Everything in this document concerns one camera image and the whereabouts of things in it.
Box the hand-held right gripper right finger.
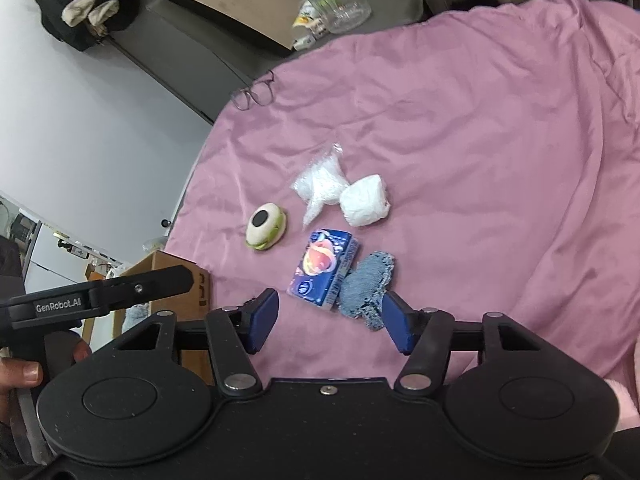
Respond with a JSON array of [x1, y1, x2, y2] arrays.
[[382, 291, 548, 392]]

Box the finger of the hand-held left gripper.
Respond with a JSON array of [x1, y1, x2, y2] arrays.
[[97, 266, 195, 313]]

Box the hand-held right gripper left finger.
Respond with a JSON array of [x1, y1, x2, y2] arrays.
[[115, 288, 280, 394]]

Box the cardboard box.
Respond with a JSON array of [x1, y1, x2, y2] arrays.
[[80, 250, 213, 381]]

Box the blue knitted cloth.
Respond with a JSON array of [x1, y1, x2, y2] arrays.
[[339, 252, 397, 331]]

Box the blue tissue packet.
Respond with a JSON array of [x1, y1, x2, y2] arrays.
[[286, 228, 361, 311]]

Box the green and cream round toy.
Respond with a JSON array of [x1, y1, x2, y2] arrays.
[[245, 202, 289, 251]]

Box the clear bag of white cotton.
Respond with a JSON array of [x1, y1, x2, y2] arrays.
[[290, 142, 351, 231]]

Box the person's left hand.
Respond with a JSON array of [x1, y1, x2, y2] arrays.
[[0, 339, 92, 426]]

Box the white kitchen cabinet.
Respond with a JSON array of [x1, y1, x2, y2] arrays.
[[22, 222, 132, 297]]

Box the pink bedsheet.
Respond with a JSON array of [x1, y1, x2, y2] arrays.
[[165, 0, 640, 378]]

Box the eyeglasses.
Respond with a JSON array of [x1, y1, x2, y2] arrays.
[[231, 71, 277, 112]]

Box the grey door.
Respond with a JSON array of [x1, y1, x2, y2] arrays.
[[107, 0, 253, 126]]

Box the pink fluffy blanket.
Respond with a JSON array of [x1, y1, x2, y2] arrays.
[[604, 377, 640, 431]]

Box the small yellow label bottle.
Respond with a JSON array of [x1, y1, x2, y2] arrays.
[[291, 0, 328, 51]]

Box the grey side table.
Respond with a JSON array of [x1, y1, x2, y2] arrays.
[[295, 0, 426, 53]]

